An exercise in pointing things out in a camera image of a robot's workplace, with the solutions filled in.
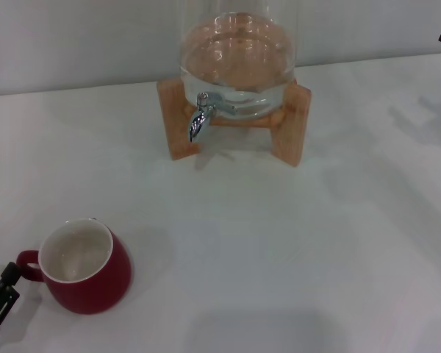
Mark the glass water dispenser jar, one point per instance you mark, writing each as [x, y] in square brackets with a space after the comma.
[239, 55]

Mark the red ceramic cup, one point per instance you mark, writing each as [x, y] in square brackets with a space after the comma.
[95, 279]

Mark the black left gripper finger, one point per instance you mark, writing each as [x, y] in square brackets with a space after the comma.
[3, 294]

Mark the wooden dispenser stand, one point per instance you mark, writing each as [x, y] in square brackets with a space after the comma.
[288, 125]

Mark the chrome faucet tap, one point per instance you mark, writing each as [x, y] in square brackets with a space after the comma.
[198, 119]

